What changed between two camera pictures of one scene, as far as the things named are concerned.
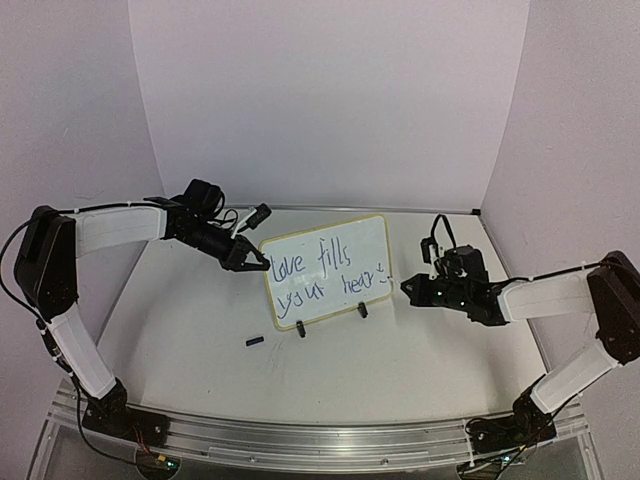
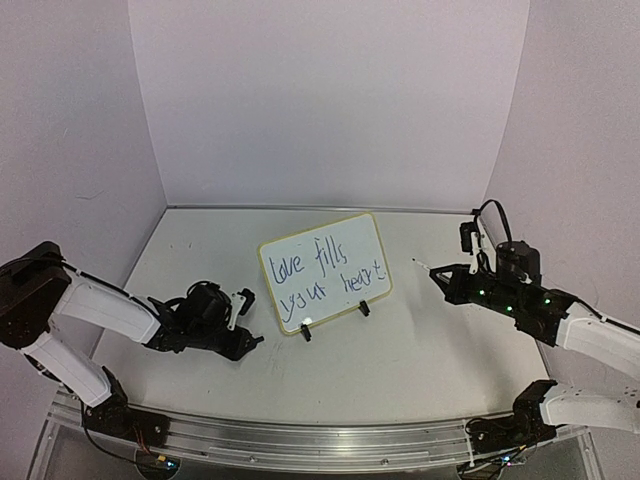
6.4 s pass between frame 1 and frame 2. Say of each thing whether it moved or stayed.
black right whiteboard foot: stayed
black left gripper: moved
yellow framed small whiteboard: stayed
